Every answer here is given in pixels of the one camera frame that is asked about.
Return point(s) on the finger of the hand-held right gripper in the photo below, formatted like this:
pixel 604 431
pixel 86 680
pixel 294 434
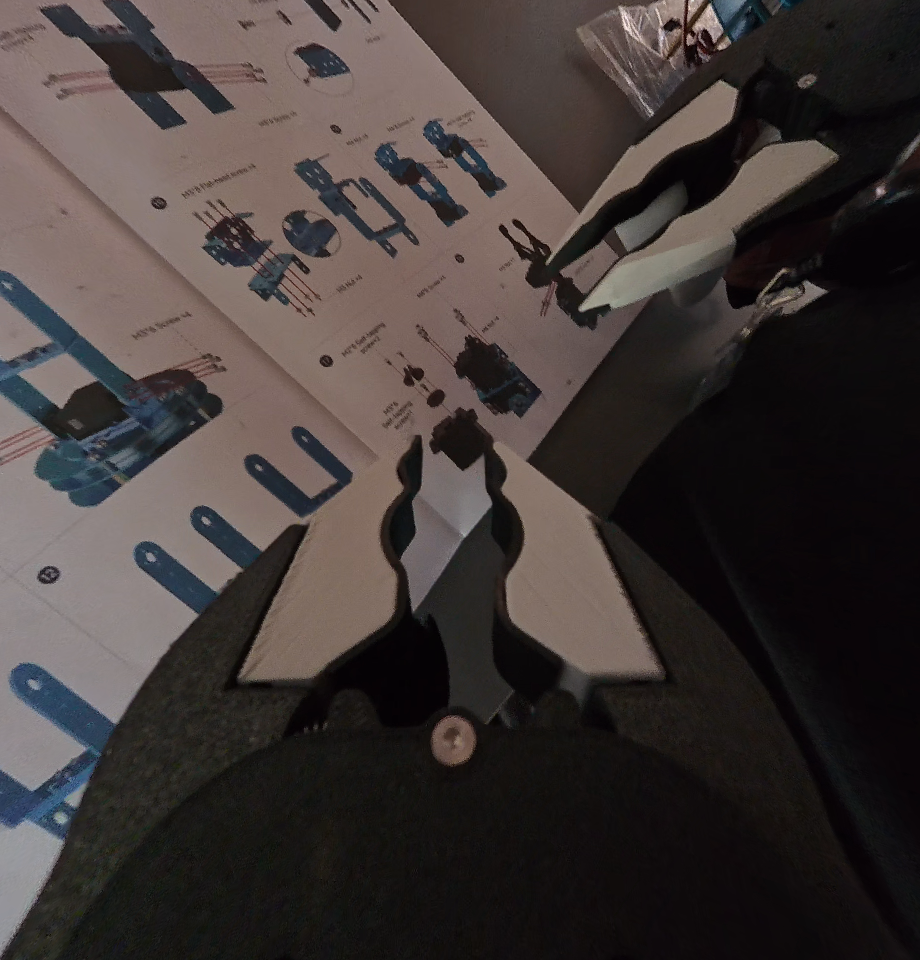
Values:
pixel 655 142
pixel 692 217

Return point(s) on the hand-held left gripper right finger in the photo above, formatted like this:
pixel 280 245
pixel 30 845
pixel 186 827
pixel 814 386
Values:
pixel 572 592

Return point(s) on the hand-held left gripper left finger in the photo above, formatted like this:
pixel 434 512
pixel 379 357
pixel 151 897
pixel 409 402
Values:
pixel 332 592

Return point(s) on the white assembly instruction manual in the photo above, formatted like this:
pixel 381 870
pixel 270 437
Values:
pixel 204 300

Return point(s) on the dark grey desk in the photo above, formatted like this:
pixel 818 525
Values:
pixel 505 75

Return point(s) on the person's right hand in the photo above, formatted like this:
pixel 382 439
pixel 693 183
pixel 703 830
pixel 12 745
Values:
pixel 767 251

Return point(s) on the large clear plastic bag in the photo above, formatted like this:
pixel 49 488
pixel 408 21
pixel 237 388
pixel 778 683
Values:
pixel 625 52

